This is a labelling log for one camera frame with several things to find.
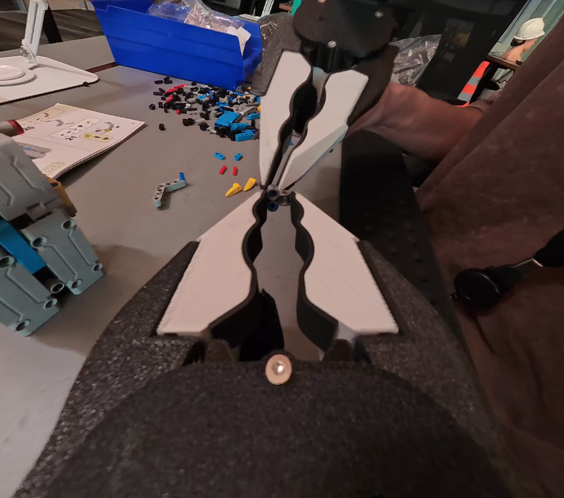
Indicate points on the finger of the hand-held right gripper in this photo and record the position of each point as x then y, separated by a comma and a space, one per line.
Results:
277, 110
339, 105

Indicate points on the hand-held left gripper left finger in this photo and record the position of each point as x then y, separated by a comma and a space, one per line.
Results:
207, 282

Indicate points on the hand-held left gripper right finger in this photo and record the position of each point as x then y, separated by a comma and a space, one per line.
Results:
348, 282

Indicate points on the pile of small brick pieces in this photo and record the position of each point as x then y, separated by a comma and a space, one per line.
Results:
227, 119

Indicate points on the yellow cone piece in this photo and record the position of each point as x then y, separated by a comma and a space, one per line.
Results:
233, 190
250, 184

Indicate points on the grey angled beam piece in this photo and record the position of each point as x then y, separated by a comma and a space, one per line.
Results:
174, 186

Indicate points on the blue grey brick robot model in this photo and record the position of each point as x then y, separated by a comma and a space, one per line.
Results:
44, 251

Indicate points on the person's right forearm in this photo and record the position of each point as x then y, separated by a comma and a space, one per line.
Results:
440, 123

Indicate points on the grey desk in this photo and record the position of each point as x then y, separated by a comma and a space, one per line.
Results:
110, 220

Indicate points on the person's right hand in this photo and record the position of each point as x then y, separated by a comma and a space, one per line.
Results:
383, 114

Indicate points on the clear plastic bag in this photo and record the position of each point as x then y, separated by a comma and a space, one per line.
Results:
418, 57

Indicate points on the black perforated foam mat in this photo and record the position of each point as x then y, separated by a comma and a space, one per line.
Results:
374, 207

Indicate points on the black mesh chair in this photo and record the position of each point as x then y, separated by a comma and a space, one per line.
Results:
462, 35

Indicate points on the clear bags in bin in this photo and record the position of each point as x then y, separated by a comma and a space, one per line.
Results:
198, 13

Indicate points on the orange traffic cone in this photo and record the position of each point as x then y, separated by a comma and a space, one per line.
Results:
473, 83

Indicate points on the blue plastic bin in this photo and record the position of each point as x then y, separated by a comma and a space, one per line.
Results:
154, 44

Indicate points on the tan mannequin bust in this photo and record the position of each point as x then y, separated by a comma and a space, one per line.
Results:
517, 52

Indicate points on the brown shirt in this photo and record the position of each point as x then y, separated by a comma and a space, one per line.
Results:
506, 198

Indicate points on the white hard hat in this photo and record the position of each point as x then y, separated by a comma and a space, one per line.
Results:
531, 27

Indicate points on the open instruction booklet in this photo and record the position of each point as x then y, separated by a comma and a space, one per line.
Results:
88, 132

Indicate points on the white folding book stand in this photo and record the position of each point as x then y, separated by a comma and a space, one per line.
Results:
44, 75

